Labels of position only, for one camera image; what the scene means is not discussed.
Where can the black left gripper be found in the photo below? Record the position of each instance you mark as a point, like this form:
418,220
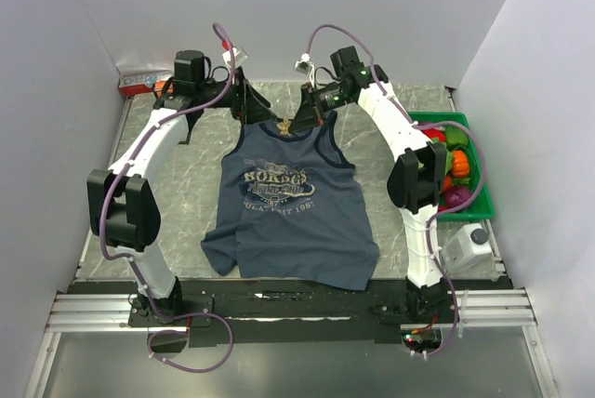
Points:
247,102

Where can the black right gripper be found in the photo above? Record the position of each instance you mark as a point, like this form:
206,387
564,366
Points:
310,112

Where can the gold brooch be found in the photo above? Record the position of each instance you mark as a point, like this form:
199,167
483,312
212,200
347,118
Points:
284,127

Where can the blue sleeveless shirt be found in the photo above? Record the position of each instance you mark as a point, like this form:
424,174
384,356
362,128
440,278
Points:
290,207

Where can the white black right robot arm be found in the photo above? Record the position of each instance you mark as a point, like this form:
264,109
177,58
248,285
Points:
416,179

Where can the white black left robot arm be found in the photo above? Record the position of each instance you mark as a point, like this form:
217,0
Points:
123,212

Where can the orange cylinder tool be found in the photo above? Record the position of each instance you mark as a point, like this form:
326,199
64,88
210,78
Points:
159,86

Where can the red white cardboard box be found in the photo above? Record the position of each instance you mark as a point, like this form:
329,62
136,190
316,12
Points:
141,83

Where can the red toy chili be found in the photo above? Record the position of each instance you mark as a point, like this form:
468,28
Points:
434,134

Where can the toy lettuce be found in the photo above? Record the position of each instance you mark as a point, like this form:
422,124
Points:
449,160

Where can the green toy pepper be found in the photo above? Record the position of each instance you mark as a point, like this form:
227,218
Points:
456,137

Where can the orange toy pumpkin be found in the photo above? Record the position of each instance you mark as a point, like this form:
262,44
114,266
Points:
460,165

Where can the purple toy eggplant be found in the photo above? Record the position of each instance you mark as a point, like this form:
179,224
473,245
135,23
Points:
456,196

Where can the white bottle grey cap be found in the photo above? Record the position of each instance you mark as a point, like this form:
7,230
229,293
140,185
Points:
466,248

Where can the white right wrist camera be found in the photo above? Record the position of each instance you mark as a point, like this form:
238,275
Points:
305,66

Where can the black rectangular frame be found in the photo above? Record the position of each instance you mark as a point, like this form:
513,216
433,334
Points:
184,132

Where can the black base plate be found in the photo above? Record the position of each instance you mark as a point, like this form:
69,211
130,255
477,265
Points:
220,312

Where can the aluminium frame rail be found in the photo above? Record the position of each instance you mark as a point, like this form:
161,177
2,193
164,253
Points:
103,313

